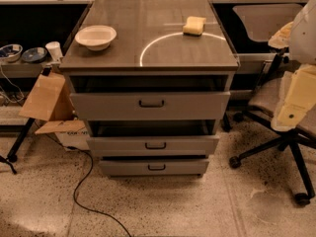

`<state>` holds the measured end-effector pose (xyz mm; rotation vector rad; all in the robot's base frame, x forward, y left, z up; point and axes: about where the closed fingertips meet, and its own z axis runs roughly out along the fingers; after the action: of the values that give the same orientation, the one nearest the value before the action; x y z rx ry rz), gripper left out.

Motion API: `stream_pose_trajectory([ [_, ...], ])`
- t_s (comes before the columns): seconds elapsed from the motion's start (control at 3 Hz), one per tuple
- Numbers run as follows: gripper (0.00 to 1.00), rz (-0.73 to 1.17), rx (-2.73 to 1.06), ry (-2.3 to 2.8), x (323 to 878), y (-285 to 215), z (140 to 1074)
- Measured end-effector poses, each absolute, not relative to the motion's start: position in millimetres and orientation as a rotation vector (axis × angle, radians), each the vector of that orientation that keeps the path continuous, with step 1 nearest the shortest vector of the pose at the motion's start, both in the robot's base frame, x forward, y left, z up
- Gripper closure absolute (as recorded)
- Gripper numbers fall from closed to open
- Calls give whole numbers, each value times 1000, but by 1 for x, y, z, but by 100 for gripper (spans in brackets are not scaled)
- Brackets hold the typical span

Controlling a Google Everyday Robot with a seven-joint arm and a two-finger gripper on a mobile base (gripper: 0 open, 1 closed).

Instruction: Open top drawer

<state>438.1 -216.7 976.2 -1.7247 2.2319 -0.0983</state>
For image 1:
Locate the yellow sponge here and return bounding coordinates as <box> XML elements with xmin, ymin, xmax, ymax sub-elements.
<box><xmin>183</xmin><ymin>16</ymin><xmax>206</xmax><ymax>36</ymax></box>

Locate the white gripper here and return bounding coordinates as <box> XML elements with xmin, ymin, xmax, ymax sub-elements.
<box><xmin>271</xmin><ymin>64</ymin><xmax>316</xmax><ymax>131</ymax></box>

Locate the grey drawer cabinet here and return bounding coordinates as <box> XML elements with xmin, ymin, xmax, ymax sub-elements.
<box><xmin>59</xmin><ymin>0</ymin><xmax>240</xmax><ymax>179</ymax></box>

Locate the grey bottom drawer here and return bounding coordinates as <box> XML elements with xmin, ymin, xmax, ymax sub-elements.
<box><xmin>99</xmin><ymin>159</ymin><xmax>209</xmax><ymax>177</ymax></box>

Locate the white cup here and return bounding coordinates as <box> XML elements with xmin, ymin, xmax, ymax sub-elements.
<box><xmin>45</xmin><ymin>41</ymin><xmax>63</xmax><ymax>61</ymax></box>

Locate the black tripod stand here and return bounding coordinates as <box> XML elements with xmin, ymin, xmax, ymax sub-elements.
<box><xmin>0</xmin><ymin>64</ymin><xmax>53</xmax><ymax>175</ymax></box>

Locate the white bowl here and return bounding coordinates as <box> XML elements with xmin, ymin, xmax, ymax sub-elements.
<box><xmin>75</xmin><ymin>25</ymin><xmax>117</xmax><ymax>51</ymax></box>

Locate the grey side shelf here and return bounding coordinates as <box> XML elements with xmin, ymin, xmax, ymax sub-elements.
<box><xmin>0</xmin><ymin>59</ymin><xmax>60</xmax><ymax>79</ymax></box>

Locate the grey middle drawer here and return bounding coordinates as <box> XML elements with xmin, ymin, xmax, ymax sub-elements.
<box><xmin>87</xmin><ymin>135</ymin><xmax>219</xmax><ymax>157</ymax></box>

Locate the black floor cable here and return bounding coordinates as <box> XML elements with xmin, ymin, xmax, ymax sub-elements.
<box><xmin>67</xmin><ymin>145</ymin><xmax>132</xmax><ymax>237</ymax></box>

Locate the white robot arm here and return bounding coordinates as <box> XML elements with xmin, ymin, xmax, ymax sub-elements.
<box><xmin>269</xmin><ymin>0</ymin><xmax>316</xmax><ymax>131</ymax></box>

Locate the grey drawer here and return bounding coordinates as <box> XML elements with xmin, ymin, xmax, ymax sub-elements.
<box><xmin>70</xmin><ymin>92</ymin><xmax>230</xmax><ymax>120</ymax></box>
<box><xmin>99</xmin><ymin>159</ymin><xmax>209</xmax><ymax>177</ymax></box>
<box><xmin>87</xmin><ymin>135</ymin><xmax>219</xmax><ymax>157</ymax></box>

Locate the dark blue plate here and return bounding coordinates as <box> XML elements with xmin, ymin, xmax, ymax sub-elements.
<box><xmin>22</xmin><ymin>47</ymin><xmax>47</xmax><ymax>63</ymax></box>

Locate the black office chair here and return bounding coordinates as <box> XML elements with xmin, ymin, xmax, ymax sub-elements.
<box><xmin>229</xmin><ymin>48</ymin><xmax>316</xmax><ymax>206</ymax></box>

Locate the cardboard box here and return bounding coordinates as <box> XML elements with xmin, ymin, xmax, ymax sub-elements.
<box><xmin>19</xmin><ymin>72</ymin><xmax>89</xmax><ymax>151</ymax></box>

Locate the blue patterned bowl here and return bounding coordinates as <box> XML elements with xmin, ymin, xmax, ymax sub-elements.
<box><xmin>0</xmin><ymin>44</ymin><xmax>23</xmax><ymax>62</ymax></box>

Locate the grey top drawer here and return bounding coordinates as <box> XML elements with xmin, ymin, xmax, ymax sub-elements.
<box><xmin>70</xmin><ymin>92</ymin><xmax>230</xmax><ymax>120</ymax></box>

